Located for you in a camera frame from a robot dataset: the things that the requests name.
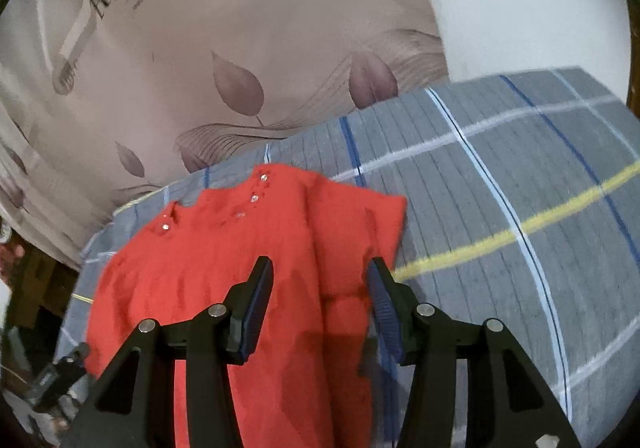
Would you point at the brown cardboard box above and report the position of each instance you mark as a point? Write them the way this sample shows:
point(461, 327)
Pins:
point(35, 278)

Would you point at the beige leaf print curtain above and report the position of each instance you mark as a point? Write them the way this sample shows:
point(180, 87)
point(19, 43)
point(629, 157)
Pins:
point(200, 28)

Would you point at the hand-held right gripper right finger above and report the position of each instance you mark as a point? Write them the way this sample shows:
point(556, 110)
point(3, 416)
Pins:
point(386, 313)

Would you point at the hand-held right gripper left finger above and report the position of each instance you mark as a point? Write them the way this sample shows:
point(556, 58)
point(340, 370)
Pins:
point(252, 313)

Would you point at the red knit sweater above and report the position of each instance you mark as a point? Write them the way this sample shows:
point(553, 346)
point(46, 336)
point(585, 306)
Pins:
point(200, 253)

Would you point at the grey plaid bed sheet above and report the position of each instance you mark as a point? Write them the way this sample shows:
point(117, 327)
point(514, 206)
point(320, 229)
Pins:
point(500, 178)

